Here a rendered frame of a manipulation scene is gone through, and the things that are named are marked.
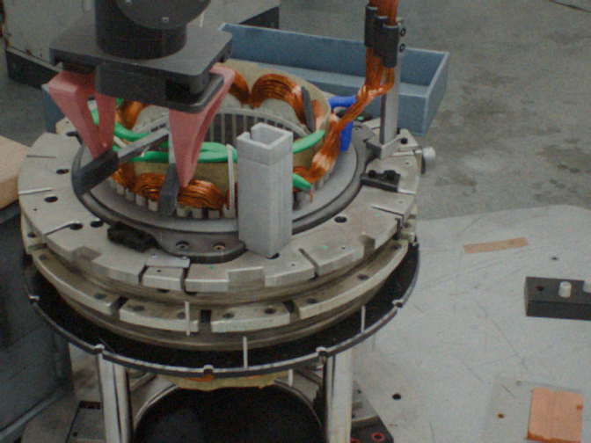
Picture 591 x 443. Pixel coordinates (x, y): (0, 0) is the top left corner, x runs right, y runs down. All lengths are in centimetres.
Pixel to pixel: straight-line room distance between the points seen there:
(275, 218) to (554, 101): 278
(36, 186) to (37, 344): 24
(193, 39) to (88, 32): 7
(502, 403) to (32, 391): 46
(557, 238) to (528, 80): 224
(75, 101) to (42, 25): 270
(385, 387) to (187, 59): 54
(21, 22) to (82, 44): 278
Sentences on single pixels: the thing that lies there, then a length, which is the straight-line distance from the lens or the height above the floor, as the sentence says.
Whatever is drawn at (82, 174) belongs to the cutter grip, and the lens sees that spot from 77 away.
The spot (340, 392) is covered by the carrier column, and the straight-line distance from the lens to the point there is 95.
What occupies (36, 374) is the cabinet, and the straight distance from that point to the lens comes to 114.
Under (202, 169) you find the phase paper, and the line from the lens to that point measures 84.
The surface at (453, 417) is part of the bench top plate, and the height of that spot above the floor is 78.
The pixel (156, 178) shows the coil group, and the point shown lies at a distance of 85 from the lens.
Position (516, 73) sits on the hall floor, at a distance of 372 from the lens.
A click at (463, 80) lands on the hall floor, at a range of 364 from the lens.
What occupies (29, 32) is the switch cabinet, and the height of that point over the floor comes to 19.
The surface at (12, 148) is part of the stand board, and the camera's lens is 105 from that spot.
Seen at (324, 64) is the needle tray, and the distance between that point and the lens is 126.
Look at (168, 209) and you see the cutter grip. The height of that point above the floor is 116.
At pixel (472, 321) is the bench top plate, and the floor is 78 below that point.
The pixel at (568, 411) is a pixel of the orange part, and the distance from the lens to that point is 117.
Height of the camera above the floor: 156
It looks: 33 degrees down
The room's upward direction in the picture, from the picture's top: 1 degrees clockwise
